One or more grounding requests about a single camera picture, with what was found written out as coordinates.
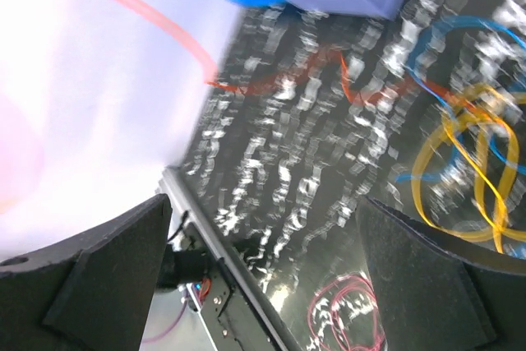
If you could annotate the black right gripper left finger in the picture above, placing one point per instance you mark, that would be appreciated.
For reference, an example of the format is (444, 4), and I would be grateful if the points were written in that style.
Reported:
(91, 291)

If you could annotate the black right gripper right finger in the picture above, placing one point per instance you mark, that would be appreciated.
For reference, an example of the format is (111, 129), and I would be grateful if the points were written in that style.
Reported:
(435, 291)

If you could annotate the aluminium frame rail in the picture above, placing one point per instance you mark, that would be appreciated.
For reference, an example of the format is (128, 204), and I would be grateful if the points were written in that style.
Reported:
(180, 196)

